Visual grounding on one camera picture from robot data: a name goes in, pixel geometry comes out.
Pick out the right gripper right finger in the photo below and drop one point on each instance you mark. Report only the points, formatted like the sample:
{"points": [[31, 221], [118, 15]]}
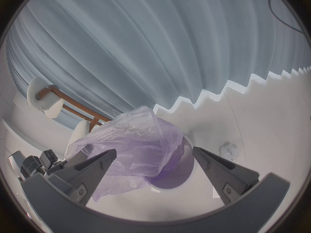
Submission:
{"points": [[228, 178]]}

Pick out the pale blue curtain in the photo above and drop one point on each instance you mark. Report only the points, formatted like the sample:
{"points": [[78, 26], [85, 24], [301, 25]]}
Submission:
{"points": [[145, 45]]}

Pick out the white paper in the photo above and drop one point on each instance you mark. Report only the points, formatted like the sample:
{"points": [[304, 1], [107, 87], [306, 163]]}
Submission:
{"points": [[229, 150]]}

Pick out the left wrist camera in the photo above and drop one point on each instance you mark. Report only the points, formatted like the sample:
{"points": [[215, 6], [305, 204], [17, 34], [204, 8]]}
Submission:
{"points": [[48, 158]]}

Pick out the white trash bin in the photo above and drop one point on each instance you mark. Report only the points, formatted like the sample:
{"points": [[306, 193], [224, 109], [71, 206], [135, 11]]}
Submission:
{"points": [[192, 178]]}

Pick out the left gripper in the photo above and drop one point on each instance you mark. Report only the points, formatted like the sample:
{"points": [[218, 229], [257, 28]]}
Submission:
{"points": [[58, 167]]}

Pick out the purple plastic bag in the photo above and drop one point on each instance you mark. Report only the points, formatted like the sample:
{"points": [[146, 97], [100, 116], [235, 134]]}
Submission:
{"points": [[131, 142]]}

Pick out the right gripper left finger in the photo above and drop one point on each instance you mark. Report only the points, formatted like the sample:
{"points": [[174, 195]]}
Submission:
{"points": [[80, 178]]}

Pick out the white cushioned wooden chair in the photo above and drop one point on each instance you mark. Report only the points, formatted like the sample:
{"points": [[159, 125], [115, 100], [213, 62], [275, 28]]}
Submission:
{"points": [[41, 96]]}

